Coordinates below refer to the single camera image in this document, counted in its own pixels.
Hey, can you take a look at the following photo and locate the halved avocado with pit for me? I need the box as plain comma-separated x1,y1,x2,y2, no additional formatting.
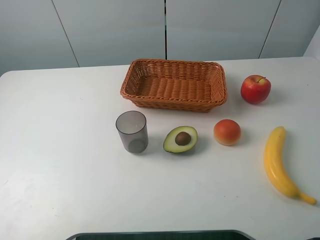
163,126,198,153

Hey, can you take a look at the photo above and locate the brown wicker basket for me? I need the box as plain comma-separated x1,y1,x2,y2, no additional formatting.
120,59,228,113

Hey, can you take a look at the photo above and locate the grey translucent plastic cup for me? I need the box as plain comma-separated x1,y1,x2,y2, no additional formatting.
115,110,149,154

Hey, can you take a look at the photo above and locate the orange peach fruit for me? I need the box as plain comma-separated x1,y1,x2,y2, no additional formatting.
213,119,242,146

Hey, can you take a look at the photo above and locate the red apple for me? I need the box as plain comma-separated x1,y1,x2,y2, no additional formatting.
240,75,272,104

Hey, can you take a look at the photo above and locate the yellow banana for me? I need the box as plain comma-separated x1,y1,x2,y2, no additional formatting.
263,126,317,205

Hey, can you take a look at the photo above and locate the black device edge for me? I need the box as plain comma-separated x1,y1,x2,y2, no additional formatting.
68,230,253,240

